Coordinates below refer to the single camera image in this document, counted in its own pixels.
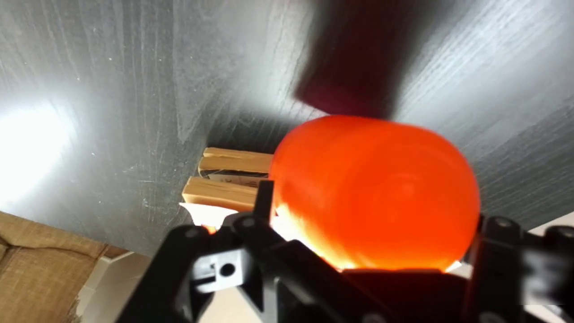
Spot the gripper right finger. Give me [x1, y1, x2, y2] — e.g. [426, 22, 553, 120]
[464, 214, 574, 323]

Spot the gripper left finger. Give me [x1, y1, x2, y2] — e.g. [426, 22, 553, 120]
[117, 179, 335, 323]

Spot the orange plastic cup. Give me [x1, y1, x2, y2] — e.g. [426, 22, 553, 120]
[268, 115, 481, 272]

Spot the dark maroon cup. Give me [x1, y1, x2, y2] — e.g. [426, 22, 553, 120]
[293, 0, 406, 120]

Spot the slotted wooden block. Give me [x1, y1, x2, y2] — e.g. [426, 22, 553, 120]
[181, 147, 274, 213]

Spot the brown cardboard box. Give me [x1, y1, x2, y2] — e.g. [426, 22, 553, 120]
[0, 211, 131, 323]

